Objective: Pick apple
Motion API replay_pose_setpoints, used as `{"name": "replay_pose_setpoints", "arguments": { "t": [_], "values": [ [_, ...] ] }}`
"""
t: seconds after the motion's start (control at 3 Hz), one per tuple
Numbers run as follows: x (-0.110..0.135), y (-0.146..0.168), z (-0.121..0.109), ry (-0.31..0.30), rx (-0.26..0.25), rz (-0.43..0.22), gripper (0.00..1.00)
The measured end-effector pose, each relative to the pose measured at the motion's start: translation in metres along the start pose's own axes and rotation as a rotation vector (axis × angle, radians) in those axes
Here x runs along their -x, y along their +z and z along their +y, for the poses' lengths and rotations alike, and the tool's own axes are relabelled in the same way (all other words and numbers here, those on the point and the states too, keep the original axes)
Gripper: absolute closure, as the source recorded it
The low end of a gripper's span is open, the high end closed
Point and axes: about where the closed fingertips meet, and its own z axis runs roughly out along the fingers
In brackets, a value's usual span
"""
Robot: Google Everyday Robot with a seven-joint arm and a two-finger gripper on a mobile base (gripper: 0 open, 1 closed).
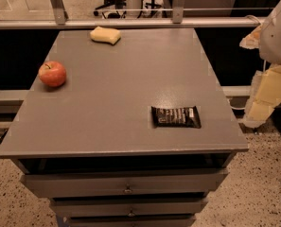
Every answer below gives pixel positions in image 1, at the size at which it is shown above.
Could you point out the grey drawer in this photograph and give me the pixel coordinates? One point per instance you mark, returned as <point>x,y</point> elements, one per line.
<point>129,207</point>
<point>125,183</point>
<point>140,221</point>

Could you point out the bottom grey drawer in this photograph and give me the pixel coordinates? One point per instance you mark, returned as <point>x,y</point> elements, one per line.
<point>140,221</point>

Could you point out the middle grey drawer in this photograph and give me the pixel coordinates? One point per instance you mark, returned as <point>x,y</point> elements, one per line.
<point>129,207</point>

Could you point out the red apple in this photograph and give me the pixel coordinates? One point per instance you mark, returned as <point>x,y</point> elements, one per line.
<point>52,73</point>

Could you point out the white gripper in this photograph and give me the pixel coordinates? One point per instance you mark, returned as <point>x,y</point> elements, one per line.
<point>277,38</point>

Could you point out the black snack bar wrapper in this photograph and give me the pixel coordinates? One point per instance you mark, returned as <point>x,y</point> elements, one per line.
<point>186,117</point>

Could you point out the top grey drawer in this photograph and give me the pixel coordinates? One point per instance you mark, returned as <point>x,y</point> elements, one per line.
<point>125,183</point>

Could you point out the metal railing frame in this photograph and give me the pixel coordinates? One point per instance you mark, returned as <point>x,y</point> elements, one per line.
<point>78,14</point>

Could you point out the grey drawer cabinet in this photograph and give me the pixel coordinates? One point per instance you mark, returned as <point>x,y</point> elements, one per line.
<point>100,120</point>

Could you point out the yellow sponge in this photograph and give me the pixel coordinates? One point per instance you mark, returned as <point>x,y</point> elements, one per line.
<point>105,35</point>

